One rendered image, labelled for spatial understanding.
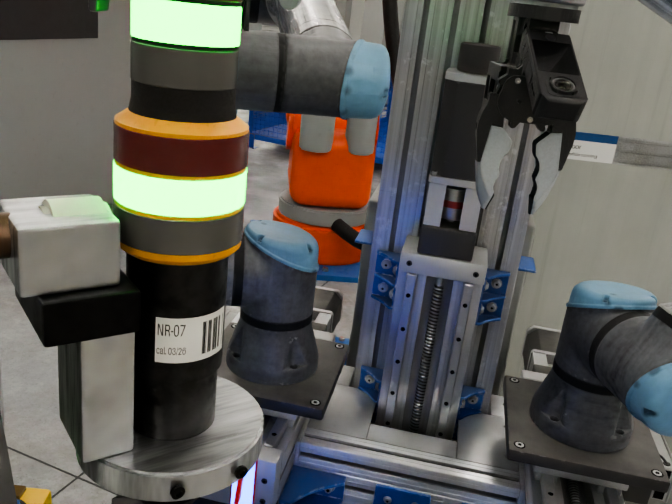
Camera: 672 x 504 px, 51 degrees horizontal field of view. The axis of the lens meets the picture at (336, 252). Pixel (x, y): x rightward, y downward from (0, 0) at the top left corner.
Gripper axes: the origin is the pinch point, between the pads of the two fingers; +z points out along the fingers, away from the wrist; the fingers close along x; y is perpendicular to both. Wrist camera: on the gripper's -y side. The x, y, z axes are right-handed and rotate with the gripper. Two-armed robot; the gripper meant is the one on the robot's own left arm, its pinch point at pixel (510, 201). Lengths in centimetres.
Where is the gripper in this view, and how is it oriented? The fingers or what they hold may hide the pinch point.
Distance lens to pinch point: 78.7
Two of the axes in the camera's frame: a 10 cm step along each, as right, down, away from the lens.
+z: -1.1, 9.3, 3.5
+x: -9.9, -1.1, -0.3
